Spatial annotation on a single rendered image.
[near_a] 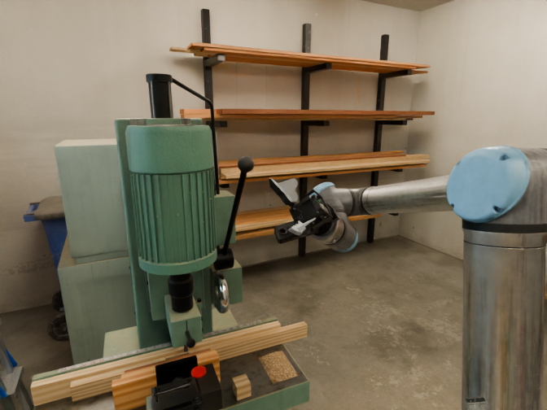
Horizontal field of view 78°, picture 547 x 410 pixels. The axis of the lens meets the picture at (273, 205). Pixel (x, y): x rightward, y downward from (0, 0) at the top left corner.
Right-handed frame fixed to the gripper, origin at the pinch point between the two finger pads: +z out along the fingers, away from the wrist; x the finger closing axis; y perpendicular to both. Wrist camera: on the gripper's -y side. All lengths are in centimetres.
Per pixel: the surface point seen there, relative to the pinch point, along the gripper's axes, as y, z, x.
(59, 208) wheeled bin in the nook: -154, -32, -122
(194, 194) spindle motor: -9.3, 16.5, -1.8
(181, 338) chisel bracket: -34.4, 1.2, 16.6
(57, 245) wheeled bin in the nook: -172, -41, -107
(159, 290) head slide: -38.9, 1.8, 2.0
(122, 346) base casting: -74, -13, 1
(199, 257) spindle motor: -17.7, 9.2, 6.5
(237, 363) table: -33.9, -16.1, 22.9
